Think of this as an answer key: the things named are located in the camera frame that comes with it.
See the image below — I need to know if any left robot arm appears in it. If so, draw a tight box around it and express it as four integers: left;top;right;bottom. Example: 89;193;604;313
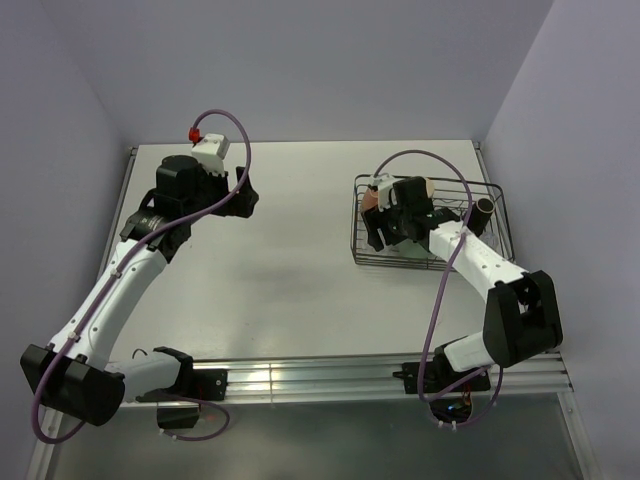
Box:
20;155;259;426

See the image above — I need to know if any cream floral mug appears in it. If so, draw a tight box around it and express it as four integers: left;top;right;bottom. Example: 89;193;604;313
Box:
424;177;435;199

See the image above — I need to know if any aluminium rail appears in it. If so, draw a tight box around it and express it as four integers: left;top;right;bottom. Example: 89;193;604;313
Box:
47;352;574;409

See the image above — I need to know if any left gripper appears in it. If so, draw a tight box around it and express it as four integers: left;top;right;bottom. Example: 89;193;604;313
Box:
183;163;258;223

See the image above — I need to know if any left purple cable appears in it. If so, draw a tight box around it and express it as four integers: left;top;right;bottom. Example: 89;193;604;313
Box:
30;109;252;444

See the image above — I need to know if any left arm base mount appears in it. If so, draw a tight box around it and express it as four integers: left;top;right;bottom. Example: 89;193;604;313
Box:
135;369;228;431

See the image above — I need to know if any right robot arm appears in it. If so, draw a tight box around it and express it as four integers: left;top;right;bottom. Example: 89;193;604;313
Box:
359;174;564;392

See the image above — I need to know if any tall clear glass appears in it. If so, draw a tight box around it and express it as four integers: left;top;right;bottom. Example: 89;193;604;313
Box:
378;243;406;258

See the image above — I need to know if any small clear glass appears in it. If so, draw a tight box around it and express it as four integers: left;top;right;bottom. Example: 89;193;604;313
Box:
480;230;501;251

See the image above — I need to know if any black wire dish rack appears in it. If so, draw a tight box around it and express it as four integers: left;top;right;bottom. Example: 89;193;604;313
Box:
350;174;515;271

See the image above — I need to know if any pink mug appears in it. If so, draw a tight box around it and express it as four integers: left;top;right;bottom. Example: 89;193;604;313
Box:
360;187;378;213

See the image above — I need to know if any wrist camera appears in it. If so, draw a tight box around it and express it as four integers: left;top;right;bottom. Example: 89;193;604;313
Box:
368;173;397;211
188;128;230;177

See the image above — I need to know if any dark brown mug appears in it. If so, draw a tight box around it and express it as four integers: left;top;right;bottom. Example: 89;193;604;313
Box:
467;198;495;237

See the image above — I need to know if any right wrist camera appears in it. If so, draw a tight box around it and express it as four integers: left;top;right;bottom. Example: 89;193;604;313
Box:
368;173;397;211

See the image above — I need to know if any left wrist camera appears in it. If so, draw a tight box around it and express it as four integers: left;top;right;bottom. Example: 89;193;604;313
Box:
188;128;230;177

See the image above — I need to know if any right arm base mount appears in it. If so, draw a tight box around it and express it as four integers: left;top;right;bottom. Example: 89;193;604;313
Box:
392;360;491;395

